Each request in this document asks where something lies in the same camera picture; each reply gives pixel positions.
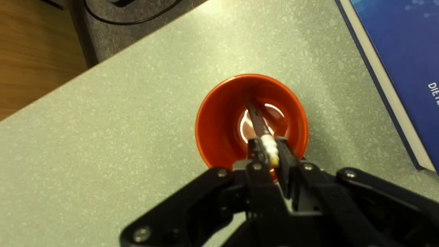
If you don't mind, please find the blue Probabilistic Robotics book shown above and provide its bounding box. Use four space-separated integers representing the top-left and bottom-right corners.
335 0 439 172

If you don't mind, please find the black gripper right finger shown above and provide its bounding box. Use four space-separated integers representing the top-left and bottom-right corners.
276 138 439 247

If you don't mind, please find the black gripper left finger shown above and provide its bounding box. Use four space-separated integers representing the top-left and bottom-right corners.
120 138 284 247

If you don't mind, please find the white and dark pen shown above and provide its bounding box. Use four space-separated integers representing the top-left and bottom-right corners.
247 102 280 167

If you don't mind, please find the black mug with orange interior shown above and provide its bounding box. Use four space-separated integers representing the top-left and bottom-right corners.
195 73 309 168

